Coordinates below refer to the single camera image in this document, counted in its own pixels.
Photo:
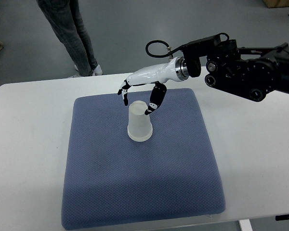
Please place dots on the white sneaker left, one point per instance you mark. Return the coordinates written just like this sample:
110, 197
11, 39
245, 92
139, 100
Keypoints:
75, 76

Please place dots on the white paper cup on mat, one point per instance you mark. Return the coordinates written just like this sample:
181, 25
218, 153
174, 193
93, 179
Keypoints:
139, 125

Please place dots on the white table leg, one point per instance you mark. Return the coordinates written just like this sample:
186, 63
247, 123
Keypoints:
245, 225

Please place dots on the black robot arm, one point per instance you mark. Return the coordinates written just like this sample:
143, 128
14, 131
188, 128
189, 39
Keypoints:
250, 73

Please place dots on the white sneaker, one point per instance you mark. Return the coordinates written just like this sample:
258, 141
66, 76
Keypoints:
75, 76
97, 71

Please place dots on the black table control panel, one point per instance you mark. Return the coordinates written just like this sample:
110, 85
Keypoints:
282, 217

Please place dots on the person in grey jeans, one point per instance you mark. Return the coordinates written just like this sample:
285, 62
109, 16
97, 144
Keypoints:
66, 21

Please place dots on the white sneaker right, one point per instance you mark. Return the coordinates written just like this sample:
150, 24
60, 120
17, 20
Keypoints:
97, 71

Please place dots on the blue quilted cushion mat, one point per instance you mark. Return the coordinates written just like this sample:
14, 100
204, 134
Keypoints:
111, 179

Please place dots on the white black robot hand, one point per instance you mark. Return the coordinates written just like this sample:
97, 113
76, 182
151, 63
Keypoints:
159, 74

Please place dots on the cardboard box corner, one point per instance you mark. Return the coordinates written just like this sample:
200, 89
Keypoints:
276, 3

